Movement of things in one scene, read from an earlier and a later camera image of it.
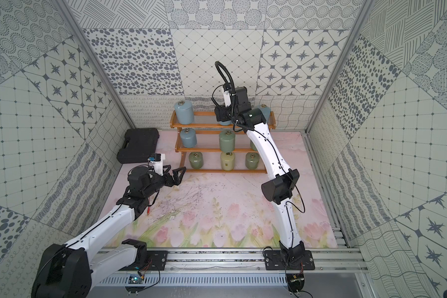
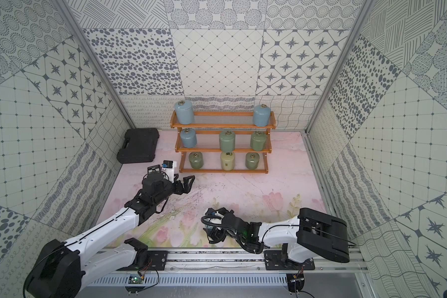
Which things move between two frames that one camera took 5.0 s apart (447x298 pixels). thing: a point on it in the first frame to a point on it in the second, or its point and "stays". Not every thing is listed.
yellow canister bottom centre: (227, 159) stays
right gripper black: (220, 113) to (215, 234)
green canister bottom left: (195, 159) stays
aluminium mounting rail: (119, 259) stays
